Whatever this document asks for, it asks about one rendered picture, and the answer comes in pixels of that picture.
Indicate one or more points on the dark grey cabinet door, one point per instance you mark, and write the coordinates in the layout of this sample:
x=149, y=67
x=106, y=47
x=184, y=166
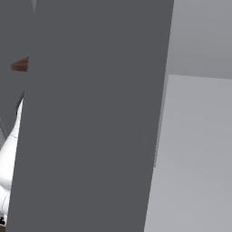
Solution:
x=90, y=120

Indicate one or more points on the brown wooden shelf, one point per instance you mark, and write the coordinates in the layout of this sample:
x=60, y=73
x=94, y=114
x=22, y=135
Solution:
x=21, y=65

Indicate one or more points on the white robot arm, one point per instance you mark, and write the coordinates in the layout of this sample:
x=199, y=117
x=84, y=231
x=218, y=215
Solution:
x=8, y=157

